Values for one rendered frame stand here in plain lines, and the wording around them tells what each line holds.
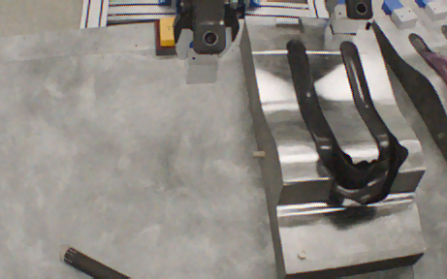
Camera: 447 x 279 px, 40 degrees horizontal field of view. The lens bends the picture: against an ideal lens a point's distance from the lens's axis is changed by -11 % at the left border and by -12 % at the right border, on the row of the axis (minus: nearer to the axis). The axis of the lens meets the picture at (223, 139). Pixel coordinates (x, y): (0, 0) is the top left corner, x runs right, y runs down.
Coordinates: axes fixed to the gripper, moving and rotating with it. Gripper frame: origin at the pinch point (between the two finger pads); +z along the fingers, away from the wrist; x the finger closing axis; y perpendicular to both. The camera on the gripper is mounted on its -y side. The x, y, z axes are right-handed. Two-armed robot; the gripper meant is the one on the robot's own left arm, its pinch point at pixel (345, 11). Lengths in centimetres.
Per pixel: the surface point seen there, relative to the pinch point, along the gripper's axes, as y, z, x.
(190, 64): -13.3, -8.1, 30.3
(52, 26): 69, 94, 80
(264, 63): -9.3, 1.7, 17.4
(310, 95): -16.0, 2.5, 10.1
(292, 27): 0.8, 6.4, 10.1
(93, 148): -21, 4, 49
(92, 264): -44, -3, 50
